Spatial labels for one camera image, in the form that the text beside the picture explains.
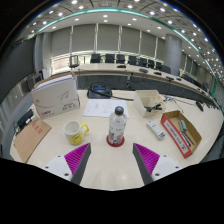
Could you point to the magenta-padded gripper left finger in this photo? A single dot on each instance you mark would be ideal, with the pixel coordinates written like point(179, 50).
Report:
point(78, 158)

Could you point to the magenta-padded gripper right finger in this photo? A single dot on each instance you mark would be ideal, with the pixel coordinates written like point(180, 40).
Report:
point(146, 159)

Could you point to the clear water bottle black cap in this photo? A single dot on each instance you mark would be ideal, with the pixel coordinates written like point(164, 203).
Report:
point(117, 128)

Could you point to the white mug yellow print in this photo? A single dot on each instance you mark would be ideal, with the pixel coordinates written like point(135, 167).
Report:
point(73, 131)

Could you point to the white remote control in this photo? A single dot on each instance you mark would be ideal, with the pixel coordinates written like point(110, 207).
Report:
point(155, 129)

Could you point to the flat round red coaster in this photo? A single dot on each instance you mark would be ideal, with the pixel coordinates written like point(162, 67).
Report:
point(115, 145)

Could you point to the brown cardboard box red label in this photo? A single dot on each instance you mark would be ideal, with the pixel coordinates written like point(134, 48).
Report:
point(175, 133)

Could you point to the green tool in cardboard box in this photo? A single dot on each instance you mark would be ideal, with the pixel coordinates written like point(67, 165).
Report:
point(182, 125)

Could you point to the brown paper envelope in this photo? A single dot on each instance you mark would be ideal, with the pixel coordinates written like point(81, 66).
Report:
point(31, 140)

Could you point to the black tool in organiser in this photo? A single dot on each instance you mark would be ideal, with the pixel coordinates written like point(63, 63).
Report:
point(153, 108)

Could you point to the white printed paper sheet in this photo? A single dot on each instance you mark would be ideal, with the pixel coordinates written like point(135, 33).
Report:
point(100, 108)

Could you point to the white open organiser box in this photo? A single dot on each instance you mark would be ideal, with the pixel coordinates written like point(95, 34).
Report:
point(145, 98)

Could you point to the white copy paper box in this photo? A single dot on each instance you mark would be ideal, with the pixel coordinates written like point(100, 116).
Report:
point(55, 100)

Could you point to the black desktop device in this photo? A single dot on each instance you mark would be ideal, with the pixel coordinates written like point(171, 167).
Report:
point(25, 118)

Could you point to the black desk phone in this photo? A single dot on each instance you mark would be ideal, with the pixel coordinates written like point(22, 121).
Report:
point(99, 91)

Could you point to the grey box cabinet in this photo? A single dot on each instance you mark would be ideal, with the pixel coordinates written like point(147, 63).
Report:
point(35, 81)

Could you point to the long curved conference desk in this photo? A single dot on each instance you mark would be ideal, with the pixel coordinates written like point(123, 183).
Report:
point(106, 70)

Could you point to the black framed swivel chair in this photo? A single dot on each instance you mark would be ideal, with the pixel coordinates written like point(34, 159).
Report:
point(74, 61)

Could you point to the row of black office chairs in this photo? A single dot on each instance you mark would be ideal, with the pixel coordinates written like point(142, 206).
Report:
point(110, 58)

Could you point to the ceiling lights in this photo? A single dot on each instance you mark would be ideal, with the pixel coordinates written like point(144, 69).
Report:
point(130, 6)

